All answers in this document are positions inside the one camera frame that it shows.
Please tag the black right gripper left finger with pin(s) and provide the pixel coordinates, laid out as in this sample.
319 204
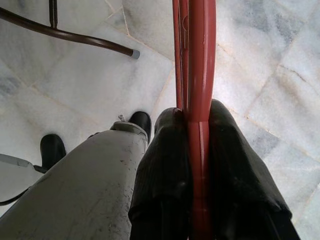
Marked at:
162 187

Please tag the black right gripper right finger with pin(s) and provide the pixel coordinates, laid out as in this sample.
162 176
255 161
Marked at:
237 195

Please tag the pink plastic hanger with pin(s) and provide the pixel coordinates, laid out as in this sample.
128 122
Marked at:
200 75

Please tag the black robot right foot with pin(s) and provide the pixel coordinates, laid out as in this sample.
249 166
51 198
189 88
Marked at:
141 122

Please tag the black robot foot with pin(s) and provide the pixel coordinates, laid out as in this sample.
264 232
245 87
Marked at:
52 150
141 122

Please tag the grey robot right leg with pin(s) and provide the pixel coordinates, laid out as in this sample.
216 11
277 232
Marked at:
75 187

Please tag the black robot left foot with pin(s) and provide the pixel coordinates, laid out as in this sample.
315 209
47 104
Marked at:
52 150

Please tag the dark metal chair frame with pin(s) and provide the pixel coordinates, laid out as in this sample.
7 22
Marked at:
75 37

